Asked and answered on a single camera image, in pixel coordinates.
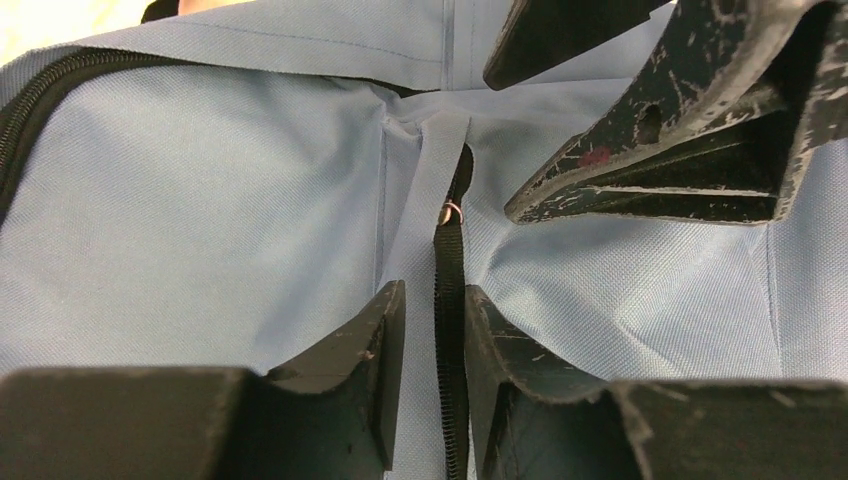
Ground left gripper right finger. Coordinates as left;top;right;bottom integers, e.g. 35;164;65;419
465;286;847;479

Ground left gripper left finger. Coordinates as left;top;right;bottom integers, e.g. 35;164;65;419
1;281;406;479

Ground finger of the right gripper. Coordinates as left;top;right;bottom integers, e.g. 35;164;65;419
483;0;666;91
504;1;847;225

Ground blue student backpack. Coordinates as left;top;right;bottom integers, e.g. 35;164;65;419
1;1;847;479

